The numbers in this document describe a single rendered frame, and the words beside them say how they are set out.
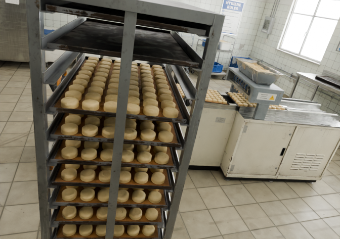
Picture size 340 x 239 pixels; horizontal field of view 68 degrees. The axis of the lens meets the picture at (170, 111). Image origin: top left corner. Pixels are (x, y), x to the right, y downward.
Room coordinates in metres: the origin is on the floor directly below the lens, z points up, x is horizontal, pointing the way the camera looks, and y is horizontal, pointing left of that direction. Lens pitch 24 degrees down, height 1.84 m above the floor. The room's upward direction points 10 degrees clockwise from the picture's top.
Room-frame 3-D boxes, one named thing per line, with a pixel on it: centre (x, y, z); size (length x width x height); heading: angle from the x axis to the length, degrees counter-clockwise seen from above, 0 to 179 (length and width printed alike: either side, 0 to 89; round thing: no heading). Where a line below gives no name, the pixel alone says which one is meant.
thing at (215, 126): (2.64, -0.34, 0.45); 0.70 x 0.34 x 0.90; 103
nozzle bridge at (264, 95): (2.76, -0.84, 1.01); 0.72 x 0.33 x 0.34; 13
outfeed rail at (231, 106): (2.64, -0.98, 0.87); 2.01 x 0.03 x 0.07; 103
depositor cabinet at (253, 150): (2.86, -1.30, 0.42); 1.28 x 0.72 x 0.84; 103
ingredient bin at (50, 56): (5.49, 2.72, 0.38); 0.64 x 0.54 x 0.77; 24
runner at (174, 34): (1.01, 0.01, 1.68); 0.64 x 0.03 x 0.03; 12
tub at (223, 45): (6.89, -1.01, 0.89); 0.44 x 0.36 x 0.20; 30
